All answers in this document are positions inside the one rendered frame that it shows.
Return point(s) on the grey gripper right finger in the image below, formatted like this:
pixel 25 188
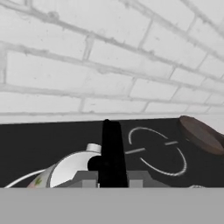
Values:
pixel 139 176

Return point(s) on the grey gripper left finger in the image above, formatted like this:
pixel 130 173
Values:
pixel 87 177

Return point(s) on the black hob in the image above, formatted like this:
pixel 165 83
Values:
pixel 32 145

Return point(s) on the brown round pan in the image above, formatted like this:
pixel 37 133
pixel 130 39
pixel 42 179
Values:
pixel 201 137

